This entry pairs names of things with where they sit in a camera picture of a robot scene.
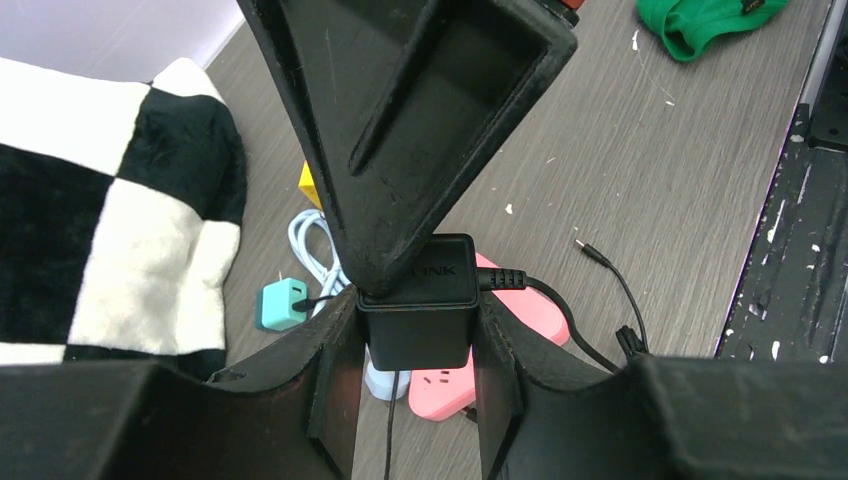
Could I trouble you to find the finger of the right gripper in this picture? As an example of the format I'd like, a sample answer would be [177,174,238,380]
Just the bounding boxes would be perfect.
[240,0,578,295]

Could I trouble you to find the black white checkered pillow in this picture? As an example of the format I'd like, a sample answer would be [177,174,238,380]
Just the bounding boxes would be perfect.
[1,58,246,380]

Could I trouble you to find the green cloth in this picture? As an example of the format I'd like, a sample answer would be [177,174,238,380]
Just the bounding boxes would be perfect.
[635,0,789,63]

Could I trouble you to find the teal usb charger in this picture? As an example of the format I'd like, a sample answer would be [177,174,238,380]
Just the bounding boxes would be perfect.
[255,278,308,332]

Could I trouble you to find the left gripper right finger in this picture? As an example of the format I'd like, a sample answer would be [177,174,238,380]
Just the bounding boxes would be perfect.
[470,291,848,480]

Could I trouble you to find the light blue power strip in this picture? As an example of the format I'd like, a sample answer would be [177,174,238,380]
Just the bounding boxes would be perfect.
[288,209,411,401]

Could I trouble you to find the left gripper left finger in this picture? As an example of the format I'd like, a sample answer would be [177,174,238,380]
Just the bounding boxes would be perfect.
[1,287,365,479]

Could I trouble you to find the pink triangular power strip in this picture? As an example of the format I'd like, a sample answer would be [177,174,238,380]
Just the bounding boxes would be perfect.
[406,252,572,423]

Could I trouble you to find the yellow cube socket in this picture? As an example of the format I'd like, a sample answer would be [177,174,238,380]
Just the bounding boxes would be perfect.
[298,162,323,211]

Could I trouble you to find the black power adapter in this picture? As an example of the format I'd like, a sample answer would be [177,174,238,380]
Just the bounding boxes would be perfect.
[356,233,654,480]

